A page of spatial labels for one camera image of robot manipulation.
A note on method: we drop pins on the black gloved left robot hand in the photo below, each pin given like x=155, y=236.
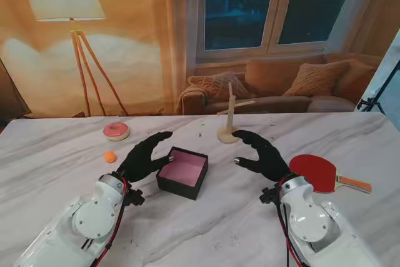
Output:
x=140, y=160

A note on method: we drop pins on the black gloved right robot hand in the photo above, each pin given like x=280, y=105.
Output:
x=268, y=157

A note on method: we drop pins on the orange ping pong ball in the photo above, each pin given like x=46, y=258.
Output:
x=110, y=157

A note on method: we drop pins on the red black ping pong bat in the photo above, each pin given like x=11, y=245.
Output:
x=312, y=170

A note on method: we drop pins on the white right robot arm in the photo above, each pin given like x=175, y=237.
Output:
x=306, y=217

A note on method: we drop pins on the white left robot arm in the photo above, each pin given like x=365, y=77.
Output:
x=93, y=217

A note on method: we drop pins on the black box with pink inside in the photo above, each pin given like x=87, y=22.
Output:
x=184, y=170

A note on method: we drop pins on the pink frosted toy donut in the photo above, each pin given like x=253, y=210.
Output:
x=116, y=131

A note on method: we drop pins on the wooden peg stand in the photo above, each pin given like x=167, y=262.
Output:
x=230, y=117

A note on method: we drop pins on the black tripod stand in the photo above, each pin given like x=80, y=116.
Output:
x=367, y=102

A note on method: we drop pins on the printed living room backdrop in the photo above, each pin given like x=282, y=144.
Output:
x=140, y=45

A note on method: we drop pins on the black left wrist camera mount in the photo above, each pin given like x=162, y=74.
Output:
x=136, y=197

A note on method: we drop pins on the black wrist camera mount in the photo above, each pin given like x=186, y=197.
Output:
x=268, y=196
x=136, y=197

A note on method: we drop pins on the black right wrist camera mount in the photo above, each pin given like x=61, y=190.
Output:
x=268, y=196

